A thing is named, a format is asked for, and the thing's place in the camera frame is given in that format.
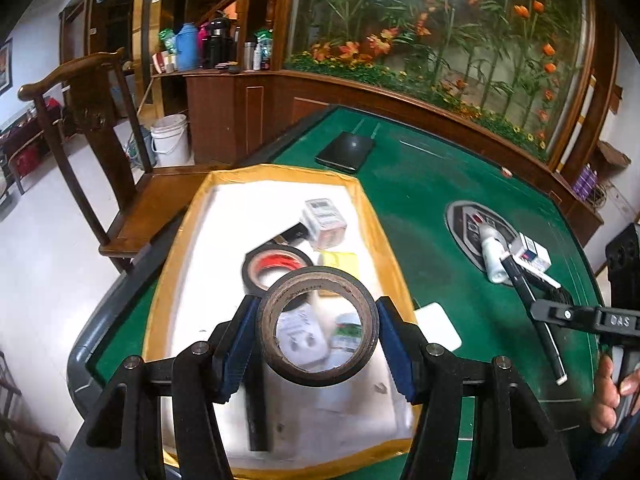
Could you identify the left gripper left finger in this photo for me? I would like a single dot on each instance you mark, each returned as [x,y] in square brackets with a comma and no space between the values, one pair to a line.
[121,437]

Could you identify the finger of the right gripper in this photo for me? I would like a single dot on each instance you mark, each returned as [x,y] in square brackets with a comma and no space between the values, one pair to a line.
[565,315]

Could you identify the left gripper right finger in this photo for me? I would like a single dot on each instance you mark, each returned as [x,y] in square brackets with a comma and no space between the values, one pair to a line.
[512,435]

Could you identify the white marker pen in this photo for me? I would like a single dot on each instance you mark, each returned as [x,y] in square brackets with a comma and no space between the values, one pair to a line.
[532,272]

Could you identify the white pill bottle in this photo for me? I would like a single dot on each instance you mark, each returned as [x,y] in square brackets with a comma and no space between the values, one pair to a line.
[491,254]

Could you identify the white square charger box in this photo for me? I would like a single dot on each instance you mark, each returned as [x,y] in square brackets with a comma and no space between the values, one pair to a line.
[436,327]

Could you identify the brown tape roll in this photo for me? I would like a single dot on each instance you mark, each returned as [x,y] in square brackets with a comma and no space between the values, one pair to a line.
[302,282]

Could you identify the person's right hand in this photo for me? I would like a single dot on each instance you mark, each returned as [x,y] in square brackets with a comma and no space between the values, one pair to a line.
[607,395]

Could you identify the playing card box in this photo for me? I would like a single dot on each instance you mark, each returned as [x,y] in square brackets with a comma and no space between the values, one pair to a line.
[526,249]

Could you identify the black tape roll red core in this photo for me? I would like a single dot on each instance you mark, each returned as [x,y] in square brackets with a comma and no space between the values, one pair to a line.
[263,266]

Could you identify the red mahjong tile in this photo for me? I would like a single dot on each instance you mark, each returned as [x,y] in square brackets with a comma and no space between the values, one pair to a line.
[506,172]

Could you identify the small clear dice box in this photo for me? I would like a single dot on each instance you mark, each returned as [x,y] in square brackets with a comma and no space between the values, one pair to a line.
[325,225]

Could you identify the white plastic bucket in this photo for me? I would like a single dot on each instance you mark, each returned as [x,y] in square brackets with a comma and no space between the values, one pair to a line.
[170,140]

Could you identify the wooden cabinet counter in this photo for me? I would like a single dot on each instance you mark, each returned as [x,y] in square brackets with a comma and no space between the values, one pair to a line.
[233,116]

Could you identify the black phone on table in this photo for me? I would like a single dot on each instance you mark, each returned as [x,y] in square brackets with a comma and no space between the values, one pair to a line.
[346,153]

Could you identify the flower mural panel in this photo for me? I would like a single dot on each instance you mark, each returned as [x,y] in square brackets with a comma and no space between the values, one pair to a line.
[507,65]

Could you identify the blue thermos jug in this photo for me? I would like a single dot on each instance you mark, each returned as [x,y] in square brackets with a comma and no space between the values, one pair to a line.
[187,57]

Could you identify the black thermos flask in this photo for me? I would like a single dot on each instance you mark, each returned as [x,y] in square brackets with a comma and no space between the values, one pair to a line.
[217,43]

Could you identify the framed wall picture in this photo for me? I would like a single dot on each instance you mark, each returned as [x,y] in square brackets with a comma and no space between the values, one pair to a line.
[6,66]

